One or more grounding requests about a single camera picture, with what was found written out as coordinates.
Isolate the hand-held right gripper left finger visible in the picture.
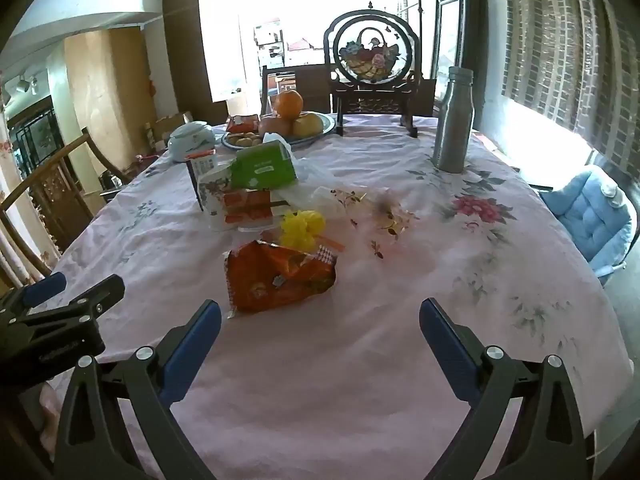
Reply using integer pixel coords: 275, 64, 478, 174
54, 299, 222, 480

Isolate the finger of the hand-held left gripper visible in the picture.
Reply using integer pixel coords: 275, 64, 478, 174
10, 274, 126, 333
0, 272, 67, 311

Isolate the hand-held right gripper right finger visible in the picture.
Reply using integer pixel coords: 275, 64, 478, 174
419, 297, 587, 480

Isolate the orange snack packet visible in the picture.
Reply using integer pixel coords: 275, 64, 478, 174
223, 240, 338, 320

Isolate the green tissue box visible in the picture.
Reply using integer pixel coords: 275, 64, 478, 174
231, 132, 298, 191

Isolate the wooden armchair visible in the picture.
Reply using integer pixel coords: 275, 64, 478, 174
0, 126, 126, 281

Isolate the pink floral tablecloth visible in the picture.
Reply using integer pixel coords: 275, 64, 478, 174
37, 112, 633, 480

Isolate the dark wooden side table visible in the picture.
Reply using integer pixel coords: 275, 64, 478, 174
100, 152, 161, 203

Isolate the floral paper cup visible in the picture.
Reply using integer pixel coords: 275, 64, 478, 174
197, 162, 238, 231

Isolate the small red white carton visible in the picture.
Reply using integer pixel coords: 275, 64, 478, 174
222, 189, 275, 231

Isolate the tall white carton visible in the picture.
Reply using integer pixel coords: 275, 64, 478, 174
186, 152, 219, 211

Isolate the yellow shredded plastic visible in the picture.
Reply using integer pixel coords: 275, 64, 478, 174
280, 209, 327, 250

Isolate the pale ceramic lidded jar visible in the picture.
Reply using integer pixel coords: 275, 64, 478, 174
166, 121, 217, 162

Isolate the cardboard box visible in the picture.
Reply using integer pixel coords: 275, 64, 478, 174
152, 110, 193, 146

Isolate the blue cushioned chair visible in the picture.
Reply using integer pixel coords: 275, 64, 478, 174
540, 165, 633, 286

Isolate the clear plastic bag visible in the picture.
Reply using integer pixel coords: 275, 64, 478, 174
272, 157, 351, 216

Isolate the red snack packet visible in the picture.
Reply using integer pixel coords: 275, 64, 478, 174
226, 114, 261, 133

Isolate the steel bottle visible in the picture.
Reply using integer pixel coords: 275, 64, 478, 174
431, 66, 474, 173

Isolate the red apple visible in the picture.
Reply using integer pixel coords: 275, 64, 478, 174
258, 115, 293, 137

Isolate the brown wooden cabinet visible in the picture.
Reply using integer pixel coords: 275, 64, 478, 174
162, 0, 228, 126

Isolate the yellow apple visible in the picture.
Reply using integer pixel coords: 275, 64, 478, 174
292, 113, 323, 138

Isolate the blue rimmed fruit plate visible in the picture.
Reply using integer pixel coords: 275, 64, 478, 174
221, 111, 336, 151

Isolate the orange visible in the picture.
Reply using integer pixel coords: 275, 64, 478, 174
272, 89, 304, 120

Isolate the dark wooden dining chair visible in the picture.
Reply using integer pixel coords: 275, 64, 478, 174
260, 62, 336, 116

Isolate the round ornamental table screen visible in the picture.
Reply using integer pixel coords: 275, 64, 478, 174
323, 2, 425, 138

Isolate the checked curtain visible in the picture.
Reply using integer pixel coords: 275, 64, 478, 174
502, 0, 640, 151

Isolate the dark carved wooden frame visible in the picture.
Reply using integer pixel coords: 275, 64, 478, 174
432, 0, 488, 131

